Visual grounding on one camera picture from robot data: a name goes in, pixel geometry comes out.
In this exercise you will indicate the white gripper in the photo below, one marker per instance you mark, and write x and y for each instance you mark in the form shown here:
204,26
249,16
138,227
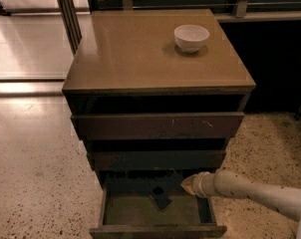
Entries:
199,184

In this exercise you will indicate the dark sponge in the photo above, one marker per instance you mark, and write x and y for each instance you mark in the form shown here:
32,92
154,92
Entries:
160,198

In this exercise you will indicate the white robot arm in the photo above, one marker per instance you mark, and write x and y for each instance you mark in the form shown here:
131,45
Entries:
224,183

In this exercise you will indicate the middle drawer front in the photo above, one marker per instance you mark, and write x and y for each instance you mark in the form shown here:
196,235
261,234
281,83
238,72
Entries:
156,160

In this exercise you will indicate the top drawer front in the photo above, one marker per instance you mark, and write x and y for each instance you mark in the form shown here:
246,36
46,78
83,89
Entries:
157,126

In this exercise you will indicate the open bottom drawer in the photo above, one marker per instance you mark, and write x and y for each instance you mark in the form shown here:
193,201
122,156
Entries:
129,212

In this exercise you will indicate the brown drawer cabinet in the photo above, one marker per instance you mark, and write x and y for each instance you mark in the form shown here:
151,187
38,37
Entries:
128,63

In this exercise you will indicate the white ceramic bowl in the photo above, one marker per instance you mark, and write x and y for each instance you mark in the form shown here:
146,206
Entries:
190,38

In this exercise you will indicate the metal door frame post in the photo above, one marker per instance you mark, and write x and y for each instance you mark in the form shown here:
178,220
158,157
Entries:
71,23

